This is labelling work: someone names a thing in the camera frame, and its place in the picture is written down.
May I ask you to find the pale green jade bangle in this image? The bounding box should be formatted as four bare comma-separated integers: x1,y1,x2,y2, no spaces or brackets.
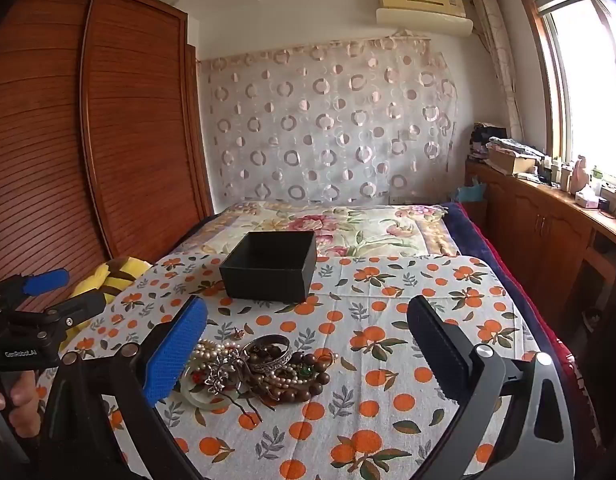
180,360,243,412

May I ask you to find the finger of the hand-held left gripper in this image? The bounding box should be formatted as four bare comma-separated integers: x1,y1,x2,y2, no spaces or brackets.
42,291,107,334
0,268,71,312

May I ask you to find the carved silver bangle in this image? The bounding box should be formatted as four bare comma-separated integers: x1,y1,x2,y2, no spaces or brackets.
244,334,293,374

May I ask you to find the white pearl necklace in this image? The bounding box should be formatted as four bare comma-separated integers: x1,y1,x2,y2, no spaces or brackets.
190,339,309,397

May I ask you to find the circle pattern wall curtain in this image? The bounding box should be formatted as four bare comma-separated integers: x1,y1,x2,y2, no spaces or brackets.
198,35,461,207

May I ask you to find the black square box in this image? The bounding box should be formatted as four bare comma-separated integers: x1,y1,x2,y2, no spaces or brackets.
219,231,317,304

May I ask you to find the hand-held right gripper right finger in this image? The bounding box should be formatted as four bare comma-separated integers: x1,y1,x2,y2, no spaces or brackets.
407,296,576,480

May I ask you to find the floral quilt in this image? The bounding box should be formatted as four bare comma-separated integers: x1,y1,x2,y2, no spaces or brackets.
170,200,461,262

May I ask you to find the pile of dark clothes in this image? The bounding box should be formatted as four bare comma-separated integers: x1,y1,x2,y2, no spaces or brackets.
470,122,520,162

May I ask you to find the wooden slatted wardrobe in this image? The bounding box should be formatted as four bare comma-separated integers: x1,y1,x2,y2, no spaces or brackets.
0,0,213,321

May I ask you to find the wood framed window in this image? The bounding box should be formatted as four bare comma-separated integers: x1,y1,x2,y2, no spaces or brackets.
518,0,616,191

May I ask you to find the brown wooden bead bracelet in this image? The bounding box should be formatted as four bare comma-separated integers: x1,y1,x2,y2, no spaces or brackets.
290,352,335,403

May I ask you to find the red blanket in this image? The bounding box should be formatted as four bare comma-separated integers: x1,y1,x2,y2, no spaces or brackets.
483,255,594,441

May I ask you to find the silver flower hair comb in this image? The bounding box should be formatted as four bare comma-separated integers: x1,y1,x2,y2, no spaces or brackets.
203,360,265,423

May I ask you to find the white window curtain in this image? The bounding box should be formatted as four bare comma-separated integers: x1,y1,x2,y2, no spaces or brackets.
472,0,525,142

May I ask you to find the wooden cabinet counter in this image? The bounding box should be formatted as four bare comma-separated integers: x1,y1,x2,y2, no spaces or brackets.
465,160,616,341

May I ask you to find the cardboard box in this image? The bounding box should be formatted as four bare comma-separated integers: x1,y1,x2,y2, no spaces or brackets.
488,147,537,176

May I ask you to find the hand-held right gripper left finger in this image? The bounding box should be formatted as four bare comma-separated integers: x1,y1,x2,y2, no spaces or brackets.
35,295,211,480

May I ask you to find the orange fruit print cloth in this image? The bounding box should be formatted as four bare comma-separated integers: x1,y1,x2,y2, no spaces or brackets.
35,255,574,480

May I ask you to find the person's left hand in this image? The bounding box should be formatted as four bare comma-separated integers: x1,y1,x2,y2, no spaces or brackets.
0,370,42,438

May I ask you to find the dark blue blanket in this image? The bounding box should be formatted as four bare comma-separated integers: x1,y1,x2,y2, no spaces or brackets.
440,202,519,301

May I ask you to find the yellow plush toy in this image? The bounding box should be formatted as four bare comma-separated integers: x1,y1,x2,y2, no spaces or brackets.
58,256,153,356

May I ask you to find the beige air conditioner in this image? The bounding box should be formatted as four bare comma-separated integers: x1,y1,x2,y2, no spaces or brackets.
375,0,475,37

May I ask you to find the blue tissue pack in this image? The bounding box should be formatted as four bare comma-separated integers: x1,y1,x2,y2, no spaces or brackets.
455,184,489,204

